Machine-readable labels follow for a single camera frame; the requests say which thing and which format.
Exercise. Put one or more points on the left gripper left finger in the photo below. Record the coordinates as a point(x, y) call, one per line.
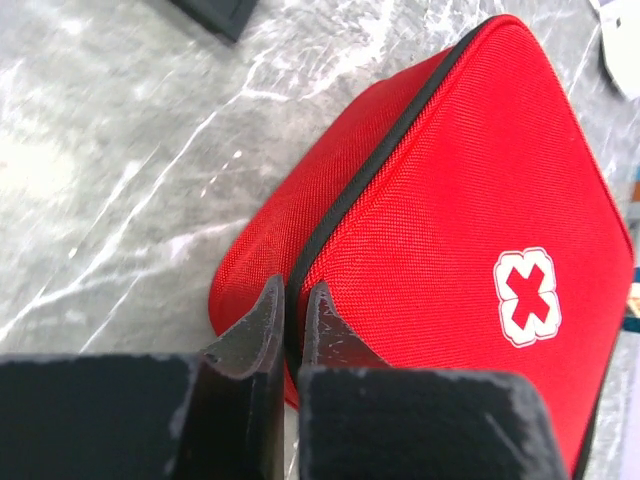
point(214, 414)

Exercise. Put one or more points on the red black medicine case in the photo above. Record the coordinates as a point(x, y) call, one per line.
point(460, 220)

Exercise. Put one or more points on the black white chessboard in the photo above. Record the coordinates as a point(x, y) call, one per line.
point(225, 17)

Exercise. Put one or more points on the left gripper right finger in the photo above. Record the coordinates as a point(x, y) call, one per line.
point(360, 418)

